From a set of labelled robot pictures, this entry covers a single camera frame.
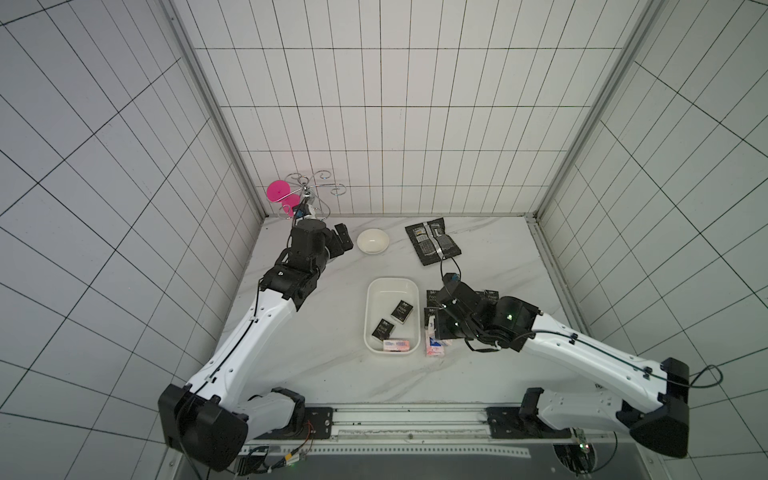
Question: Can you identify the pink blue tissue pack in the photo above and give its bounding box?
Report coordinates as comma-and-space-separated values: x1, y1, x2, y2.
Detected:
425, 315, 445, 357

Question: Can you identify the black Face tissue pack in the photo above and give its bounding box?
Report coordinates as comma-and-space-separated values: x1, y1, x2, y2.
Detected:
426, 290, 441, 308

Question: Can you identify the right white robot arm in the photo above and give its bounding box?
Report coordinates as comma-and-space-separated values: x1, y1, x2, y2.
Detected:
434, 273, 700, 458

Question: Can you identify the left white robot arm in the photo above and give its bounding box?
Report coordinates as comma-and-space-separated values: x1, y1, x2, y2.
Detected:
158, 217, 353, 472

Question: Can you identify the white storage box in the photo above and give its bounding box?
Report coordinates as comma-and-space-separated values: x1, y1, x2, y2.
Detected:
363, 277, 424, 356

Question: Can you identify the chrome cup stand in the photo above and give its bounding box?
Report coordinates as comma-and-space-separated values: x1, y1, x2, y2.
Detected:
277, 170, 348, 220

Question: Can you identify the white bowl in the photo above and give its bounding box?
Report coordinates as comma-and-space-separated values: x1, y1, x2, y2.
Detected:
356, 228, 390, 255

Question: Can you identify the pink cup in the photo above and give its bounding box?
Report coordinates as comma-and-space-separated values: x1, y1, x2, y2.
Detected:
266, 180, 301, 217

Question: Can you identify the black tissue multipack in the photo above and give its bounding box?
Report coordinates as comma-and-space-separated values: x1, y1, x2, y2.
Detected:
405, 218, 462, 266

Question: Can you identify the lower pink blue pack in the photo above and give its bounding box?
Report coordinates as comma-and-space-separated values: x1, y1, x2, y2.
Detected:
382, 339, 411, 353

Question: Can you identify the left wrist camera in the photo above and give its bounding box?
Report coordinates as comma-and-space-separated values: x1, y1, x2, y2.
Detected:
293, 200, 316, 222

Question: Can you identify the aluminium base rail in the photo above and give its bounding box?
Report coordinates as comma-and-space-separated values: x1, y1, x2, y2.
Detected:
173, 401, 655, 460

